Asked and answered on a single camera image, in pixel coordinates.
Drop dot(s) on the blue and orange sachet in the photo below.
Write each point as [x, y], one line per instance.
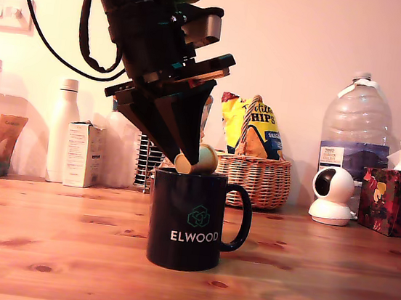
[208, 114]

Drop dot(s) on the clear bottle with dark cap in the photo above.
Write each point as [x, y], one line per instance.
[117, 158]

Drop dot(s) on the yellow chips bag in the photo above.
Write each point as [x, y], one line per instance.
[261, 128]

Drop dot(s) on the white printed carton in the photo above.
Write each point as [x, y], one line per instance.
[82, 157]

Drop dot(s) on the black mug with ELWOOD print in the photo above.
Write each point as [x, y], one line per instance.
[187, 199]

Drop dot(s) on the white insulated bottle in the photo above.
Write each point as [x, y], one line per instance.
[63, 133]

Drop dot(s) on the orange printed pouch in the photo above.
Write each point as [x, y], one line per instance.
[3, 147]

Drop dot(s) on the large clear water bottle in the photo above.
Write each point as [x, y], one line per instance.
[358, 118]

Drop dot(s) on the floral tissue box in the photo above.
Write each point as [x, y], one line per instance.
[395, 203]

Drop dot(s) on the white wall switch plate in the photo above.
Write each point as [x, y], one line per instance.
[4, 16]

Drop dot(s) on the small white round camera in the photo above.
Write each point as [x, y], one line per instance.
[336, 207]

